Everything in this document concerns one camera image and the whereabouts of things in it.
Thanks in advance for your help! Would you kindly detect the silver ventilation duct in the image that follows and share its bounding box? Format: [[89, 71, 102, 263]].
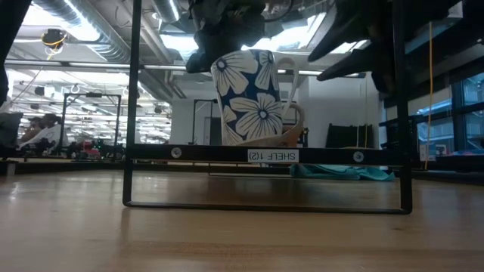
[[32, 0, 134, 66]]

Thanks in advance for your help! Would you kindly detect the yellow cord reel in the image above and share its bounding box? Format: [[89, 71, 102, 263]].
[[40, 28, 70, 51]]

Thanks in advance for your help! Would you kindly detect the black seating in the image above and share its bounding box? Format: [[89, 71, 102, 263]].
[[325, 122, 374, 149]]

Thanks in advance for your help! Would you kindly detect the black rack frame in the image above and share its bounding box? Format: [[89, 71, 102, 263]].
[[59, 92, 123, 156]]

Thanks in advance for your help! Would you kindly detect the blue white floral mug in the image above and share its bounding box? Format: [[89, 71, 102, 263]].
[[209, 48, 300, 147]]

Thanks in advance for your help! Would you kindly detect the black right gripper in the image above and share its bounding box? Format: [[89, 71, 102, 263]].
[[308, 0, 466, 96]]

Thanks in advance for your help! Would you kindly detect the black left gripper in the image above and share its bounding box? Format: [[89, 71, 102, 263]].
[[185, 0, 266, 75]]

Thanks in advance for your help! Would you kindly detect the black metal table frame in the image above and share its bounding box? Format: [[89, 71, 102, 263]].
[[0, 0, 484, 184]]

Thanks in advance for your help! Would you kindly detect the teal cloth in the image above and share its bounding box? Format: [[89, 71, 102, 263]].
[[290, 163, 396, 183]]

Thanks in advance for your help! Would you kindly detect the person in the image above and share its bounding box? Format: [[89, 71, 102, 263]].
[[18, 116, 45, 147], [32, 113, 70, 153]]

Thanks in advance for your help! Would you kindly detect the wooden shelf with black frame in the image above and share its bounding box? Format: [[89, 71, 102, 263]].
[[123, 0, 414, 215]]

